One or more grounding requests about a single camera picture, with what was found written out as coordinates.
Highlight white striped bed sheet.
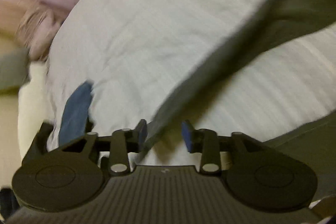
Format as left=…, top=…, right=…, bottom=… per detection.
left=18, top=0, right=335, bottom=155

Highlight dark grey jeans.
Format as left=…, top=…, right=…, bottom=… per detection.
left=132, top=0, right=335, bottom=200

